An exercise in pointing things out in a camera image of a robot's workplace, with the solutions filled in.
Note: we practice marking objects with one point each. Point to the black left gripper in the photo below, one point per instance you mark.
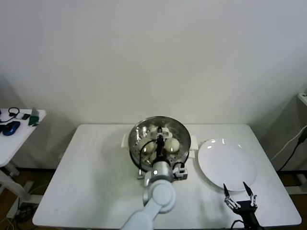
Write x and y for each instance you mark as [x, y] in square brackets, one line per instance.
[160, 151]

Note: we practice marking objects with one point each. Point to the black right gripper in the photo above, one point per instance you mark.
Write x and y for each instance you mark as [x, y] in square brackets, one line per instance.
[247, 209]

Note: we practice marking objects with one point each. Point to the white steamed baozi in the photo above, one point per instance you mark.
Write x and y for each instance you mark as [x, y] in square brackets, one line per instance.
[151, 158]
[145, 146]
[173, 145]

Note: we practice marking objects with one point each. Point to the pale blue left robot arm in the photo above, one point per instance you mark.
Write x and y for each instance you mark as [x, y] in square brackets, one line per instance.
[160, 194]

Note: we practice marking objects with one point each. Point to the stainless steel steamer basket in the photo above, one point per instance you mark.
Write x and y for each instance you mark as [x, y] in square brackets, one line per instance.
[134, 161]

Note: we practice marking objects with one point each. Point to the white round plate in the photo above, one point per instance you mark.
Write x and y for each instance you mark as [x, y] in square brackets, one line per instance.
[225, 165]

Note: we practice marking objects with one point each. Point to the white stand base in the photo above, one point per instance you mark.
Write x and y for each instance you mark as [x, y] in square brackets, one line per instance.
[295, 190]

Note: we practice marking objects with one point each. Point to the white shelf with green label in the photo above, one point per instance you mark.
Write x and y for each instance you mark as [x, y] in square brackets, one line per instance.
[302, 98]

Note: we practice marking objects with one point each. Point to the green and grey tool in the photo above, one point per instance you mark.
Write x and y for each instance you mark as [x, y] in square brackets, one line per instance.
[34, 120]

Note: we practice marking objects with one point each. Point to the small black device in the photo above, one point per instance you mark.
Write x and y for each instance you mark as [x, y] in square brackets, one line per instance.
[26, 117]

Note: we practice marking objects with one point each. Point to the small white device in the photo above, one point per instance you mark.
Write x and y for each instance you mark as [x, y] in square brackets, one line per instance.
[19, 116]

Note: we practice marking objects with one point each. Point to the white side table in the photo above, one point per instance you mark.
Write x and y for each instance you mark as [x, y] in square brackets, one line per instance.
[16, 141]

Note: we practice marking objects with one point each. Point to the blue and black object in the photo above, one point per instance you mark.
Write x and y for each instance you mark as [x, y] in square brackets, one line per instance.
[11, 128]

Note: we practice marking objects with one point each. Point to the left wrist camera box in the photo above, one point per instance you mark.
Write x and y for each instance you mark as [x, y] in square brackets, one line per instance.
[181, 173]

